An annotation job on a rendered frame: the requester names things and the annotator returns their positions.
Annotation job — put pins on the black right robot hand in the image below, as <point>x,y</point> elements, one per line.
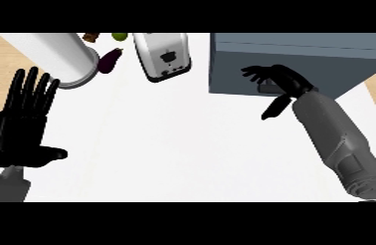
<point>287,81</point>

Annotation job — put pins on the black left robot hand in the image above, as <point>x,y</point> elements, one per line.
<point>23,122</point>

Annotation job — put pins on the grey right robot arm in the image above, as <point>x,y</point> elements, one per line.
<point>338,146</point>

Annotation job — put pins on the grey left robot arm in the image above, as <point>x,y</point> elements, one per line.
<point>14,184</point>

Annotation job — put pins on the grey drawer cabinet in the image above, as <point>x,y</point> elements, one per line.
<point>290,63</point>

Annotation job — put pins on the purple eggplant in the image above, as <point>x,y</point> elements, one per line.
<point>110,60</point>

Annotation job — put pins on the silver toaster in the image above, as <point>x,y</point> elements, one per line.
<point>163,55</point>

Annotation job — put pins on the brown food piece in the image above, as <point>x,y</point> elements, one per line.
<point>90,37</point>

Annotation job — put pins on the green lime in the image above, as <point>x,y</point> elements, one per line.
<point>120,36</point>

